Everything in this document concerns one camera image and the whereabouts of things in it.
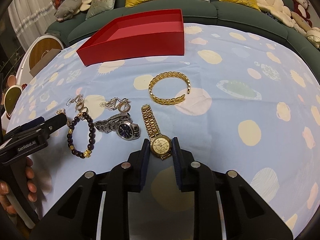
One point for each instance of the gold wrist watch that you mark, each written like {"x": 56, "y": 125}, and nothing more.
{"x": 160, "y": 145}

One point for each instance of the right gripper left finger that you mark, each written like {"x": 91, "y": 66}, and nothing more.
{"x": 145, "y": 162}

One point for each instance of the grey plush animal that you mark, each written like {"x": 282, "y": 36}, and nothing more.
{"x": 67, "y": 10}

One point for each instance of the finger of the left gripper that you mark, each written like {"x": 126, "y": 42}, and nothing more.
{"x": 53, "y": 124}
{"x": 31, "y": 124}

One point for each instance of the tan plush toy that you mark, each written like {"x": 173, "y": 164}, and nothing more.
{"x": 300, "y": 21}

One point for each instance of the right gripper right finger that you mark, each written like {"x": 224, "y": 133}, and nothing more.
{"x": 175, "y": 154}

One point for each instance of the red monkey plush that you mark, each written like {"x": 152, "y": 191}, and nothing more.
{"x": 301, "y": 8}

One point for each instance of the silver wrist watch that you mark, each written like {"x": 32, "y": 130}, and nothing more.
{"x": 120, "y": 123}

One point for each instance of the white curtain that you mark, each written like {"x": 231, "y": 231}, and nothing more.
{"x": 30, "y": 19}

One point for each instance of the green sofa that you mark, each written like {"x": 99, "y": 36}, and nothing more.
{"x": 214, "y": 12}

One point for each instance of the cream flower cushion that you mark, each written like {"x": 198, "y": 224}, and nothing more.
{"x": 278, "y": 10}

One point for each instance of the cream blanket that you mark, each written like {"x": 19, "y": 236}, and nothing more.
{"x": 313, "y": 36}

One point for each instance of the red shallow box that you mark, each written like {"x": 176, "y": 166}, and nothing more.
{"x": 144, "y": 34}

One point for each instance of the blue patterned tablecloth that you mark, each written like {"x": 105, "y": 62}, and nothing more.
{"x": 235, "y": 100}

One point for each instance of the grey-green cushion left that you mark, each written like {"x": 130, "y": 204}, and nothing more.
{"x": 99, "y": 6}

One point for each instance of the white framed mirror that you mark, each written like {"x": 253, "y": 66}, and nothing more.
{"x": 10, "y": 99}

